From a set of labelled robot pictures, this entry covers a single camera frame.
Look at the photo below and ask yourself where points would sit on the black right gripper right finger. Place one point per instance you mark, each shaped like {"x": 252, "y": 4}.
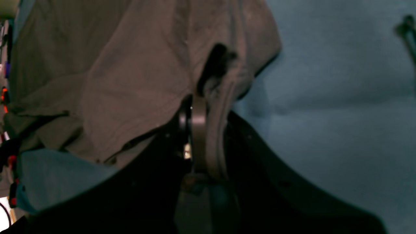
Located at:
{"x": 263, "y": 195}

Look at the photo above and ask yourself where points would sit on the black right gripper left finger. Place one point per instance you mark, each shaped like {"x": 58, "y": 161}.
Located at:
{"x": 141, "y": 198}

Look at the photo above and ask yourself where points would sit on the dark grey T-shirt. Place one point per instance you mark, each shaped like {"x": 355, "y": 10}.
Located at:
{"x": 88, "y": 76}

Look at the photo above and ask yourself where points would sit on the blue table cloth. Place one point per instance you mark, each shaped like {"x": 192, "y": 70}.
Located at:
{"x": 336, "y": 104}

